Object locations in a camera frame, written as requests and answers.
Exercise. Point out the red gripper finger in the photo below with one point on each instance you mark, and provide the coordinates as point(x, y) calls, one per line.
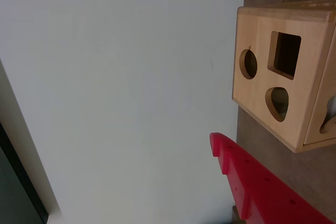
point(262, 195)

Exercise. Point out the wooden shape sorter box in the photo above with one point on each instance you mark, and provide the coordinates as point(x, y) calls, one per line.
point(262, 19)

